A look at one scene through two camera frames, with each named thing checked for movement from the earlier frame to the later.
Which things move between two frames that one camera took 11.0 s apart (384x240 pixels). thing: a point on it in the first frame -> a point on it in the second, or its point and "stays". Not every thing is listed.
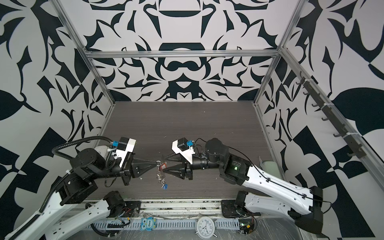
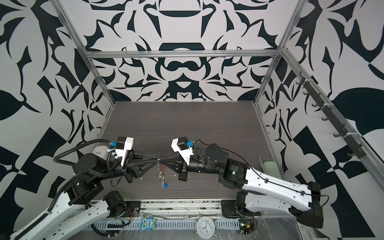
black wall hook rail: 357,151 stays
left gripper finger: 139,166 -> 146,157
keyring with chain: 159,175 stays
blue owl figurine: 148,224 stays
